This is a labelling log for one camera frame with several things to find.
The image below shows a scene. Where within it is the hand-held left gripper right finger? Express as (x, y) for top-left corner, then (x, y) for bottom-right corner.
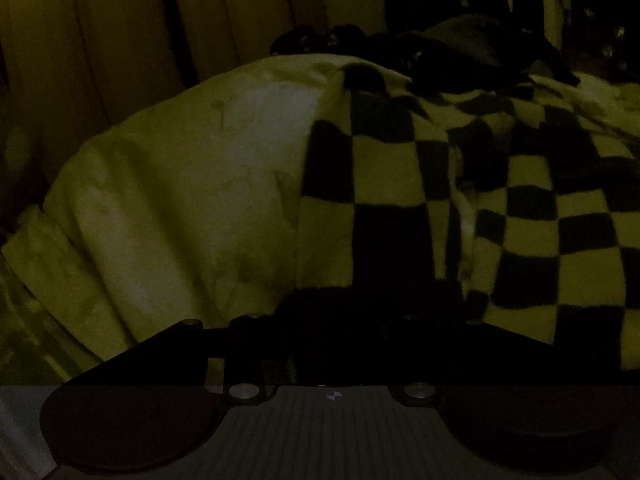
(347, 314), (628, 407)

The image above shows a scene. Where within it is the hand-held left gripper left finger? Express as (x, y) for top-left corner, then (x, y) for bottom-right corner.
(61, 312), (323, 406)

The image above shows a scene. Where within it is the checkered fleece garment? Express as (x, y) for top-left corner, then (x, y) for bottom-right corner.
(279, 62), (640, 387)

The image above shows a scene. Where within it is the black clothes pile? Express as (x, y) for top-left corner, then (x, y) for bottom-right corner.
(270, 14), (582, 92)

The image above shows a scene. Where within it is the light rumpled duvet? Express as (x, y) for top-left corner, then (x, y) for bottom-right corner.
(0, 52), (640, 367)

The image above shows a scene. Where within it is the patterned bed sheet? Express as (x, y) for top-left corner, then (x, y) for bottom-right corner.
(0, 255), (107, 387)

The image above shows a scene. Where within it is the pleated curtain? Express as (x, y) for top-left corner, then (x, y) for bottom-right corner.
(0, 0), (387, 226)

